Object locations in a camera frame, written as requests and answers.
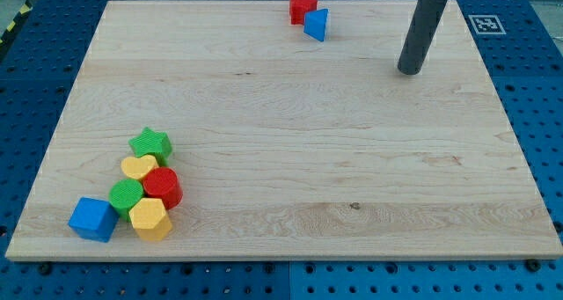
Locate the red star block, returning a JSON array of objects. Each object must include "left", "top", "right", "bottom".
[{"left": 289, "top": 0, "right": 318, "bottom": 25}]

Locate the red cylinder block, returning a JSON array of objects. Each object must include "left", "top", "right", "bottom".
[{"left": 142, "top": 167, "right": 183, "bottom": 209}]

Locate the yellow heart block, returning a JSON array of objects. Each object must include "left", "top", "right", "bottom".
[{"left": 121, "top": 155, "right": 159, "bottom": 181}]

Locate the light wooden board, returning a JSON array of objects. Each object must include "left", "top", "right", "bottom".
[{"left": 6, "top": 0, "right": 562, "bottom": 262}]

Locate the white fiducial marker tag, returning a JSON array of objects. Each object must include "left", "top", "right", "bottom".
[{"left": 469, "top": 14, "right": 506, "bottom": 35}]

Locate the blue trapezoid block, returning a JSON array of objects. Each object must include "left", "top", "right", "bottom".
[{"left": 303, "top": 9, "right": 329, "bottom": 42}]

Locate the green star block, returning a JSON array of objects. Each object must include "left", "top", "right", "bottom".
[{"left": 128, "top": 127, "right": 172, "bottom": 166}]

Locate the green cylinder block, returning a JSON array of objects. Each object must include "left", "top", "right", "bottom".
[{"left": 108, "top": 179, "right": 144, "bottom": 223}]

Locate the yellow hexagon block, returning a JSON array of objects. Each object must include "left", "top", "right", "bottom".
[{"left": 129, "top": 198, "right": 172, "bottom": 242}]

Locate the blue cube block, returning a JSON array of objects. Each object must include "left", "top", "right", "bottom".
[{"left": 68, "top": 197, "right": 119, "bottom": 243}]

